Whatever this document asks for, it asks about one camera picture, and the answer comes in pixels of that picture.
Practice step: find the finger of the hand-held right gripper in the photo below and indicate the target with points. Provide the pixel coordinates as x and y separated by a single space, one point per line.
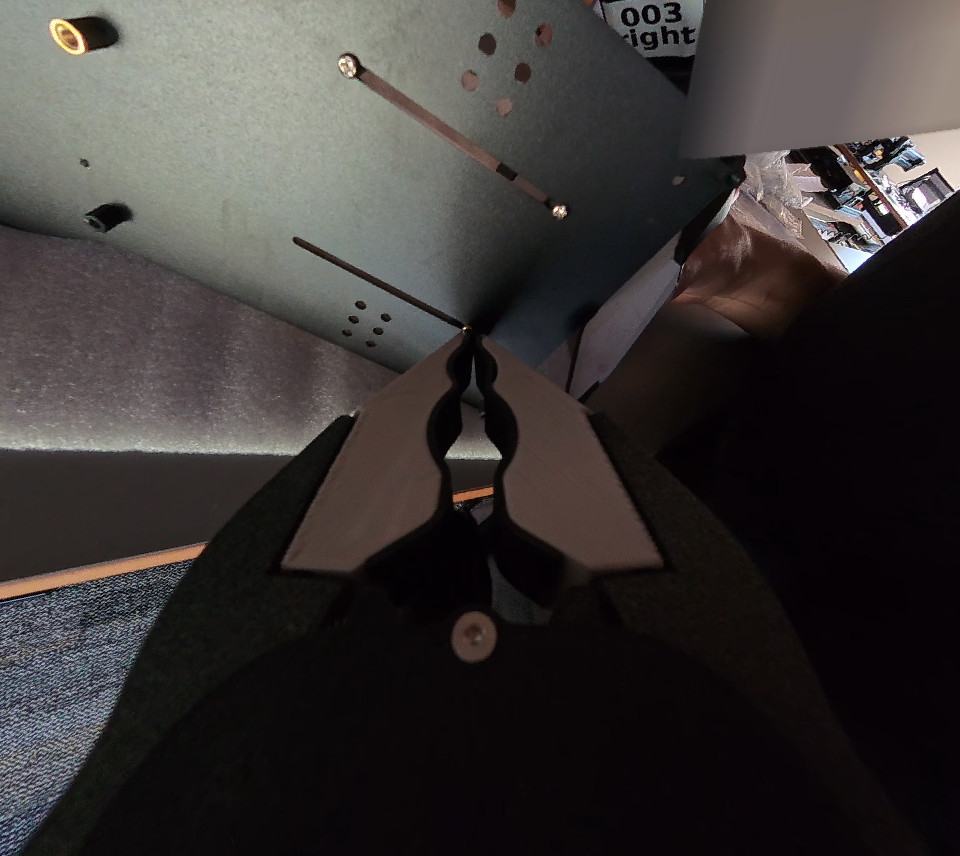
622 323

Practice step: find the blue toy robot arm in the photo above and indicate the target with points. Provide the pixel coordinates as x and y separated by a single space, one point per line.
225 121

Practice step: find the background office workstations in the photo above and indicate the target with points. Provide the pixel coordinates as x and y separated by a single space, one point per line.
877 196

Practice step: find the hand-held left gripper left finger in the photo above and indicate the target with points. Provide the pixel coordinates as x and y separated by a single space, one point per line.
367 496

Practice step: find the white foam sheet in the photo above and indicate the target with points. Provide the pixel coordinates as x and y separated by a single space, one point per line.
150 361

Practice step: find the person's right forearm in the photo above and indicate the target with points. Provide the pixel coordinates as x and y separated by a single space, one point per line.
750 271

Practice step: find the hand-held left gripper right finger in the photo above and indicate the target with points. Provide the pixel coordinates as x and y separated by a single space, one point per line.
577 496

